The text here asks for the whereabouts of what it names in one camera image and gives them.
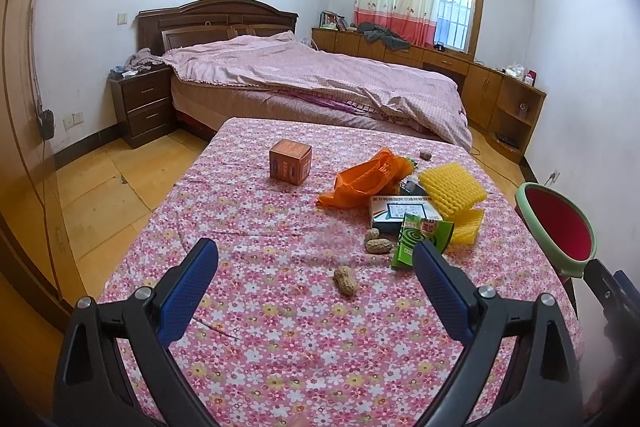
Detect yellow foam fruit net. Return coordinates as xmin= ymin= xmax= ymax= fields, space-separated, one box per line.
xmin=418 ymin=162 xmax=487 ymax=245

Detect green mosquito coil packet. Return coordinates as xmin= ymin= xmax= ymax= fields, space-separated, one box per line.
xmin=390 ymin=213 xmax=454 ymax=270

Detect white blue medicine box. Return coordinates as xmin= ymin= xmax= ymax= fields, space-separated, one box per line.
xmin=369 ymin=195 xmax=442 ymax=234

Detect orange plastic bag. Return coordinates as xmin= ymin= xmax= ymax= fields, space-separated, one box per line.
xmin=317 ymin=147 xmax=416 ymax=209

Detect orange cardboard box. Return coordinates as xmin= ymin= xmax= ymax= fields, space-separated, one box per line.
xmin=269 ymin=139 xmax=312 ymax=185

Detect red bin green rim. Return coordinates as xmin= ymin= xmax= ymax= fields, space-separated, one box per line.
xmin=515 ymin=182 xmax=598 ymax=279

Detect wooden wardrobe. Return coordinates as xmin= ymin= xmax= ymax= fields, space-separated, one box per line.
xmin=1 ymin=0 xmax=85 ymax=331

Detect pink floral tablecloth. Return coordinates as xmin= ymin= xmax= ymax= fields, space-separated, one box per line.
xmin=101 ymin=119 xmax=584 ymax=426

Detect peanut middle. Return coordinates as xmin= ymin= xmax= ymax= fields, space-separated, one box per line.
xmin=364 ymin=239 xmax=395 ymax=255

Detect long wooden cabinet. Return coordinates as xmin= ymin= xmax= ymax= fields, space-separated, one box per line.
xmin=311 ymin=28 xmax=546 ymax=162

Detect peanut near front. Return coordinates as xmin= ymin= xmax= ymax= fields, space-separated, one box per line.
xmin=333 ymin=265 xmax=359 ymax=298

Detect small peanut behind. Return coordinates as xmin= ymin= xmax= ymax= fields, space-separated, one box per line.
xmin=364 ymin=228 xmax=380 ymax=242

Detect dark wooden nightstand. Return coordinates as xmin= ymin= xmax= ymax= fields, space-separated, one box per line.
xmin=107 ymin=66 xmax=177 ymax=148

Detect clothes on nightstand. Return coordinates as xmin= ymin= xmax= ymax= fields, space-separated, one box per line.
xmin=124 ymin=48 xmax=164 ymax=72

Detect window with bars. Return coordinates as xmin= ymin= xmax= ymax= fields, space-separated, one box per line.
xmin=434 ymin=0 xmax=484 ymax=60

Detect wooden bed with headboard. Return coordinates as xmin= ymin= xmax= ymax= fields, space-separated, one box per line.
xmin=137 ymin=0 xmax=446 ymax=142

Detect pink quilt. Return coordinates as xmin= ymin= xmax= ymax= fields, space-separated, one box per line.
xmin=162 ymin=30 xmax=472 ymax=150

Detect grey clothes on cabinet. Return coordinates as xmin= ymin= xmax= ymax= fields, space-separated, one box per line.
xmin=357 ymin=22 xmax=411 ymax=51

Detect black device on cable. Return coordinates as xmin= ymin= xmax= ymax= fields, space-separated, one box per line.
xmin=38 ymin=109 xmax=55 ymax=141

